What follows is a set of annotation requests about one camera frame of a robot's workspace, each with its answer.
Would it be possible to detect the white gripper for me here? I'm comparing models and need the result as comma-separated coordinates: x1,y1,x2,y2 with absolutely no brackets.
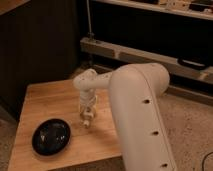
79,89,97,118

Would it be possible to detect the small white bottle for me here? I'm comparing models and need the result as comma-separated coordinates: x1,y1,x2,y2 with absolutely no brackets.
80,97,97,128

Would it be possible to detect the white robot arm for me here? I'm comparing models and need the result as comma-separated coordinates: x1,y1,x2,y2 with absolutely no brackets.
73,63,178,171

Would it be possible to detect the black ceramic bowl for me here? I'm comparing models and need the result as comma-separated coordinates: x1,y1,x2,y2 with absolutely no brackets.
32,119,71,156

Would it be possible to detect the light wooden table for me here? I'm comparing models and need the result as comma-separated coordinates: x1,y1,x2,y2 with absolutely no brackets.
8,80,121,171

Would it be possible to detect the metal vertical pole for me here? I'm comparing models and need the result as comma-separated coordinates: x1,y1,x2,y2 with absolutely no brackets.
86,0,94,41

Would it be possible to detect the white wall shelf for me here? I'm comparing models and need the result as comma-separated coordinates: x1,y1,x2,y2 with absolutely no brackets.
93,0,213,21

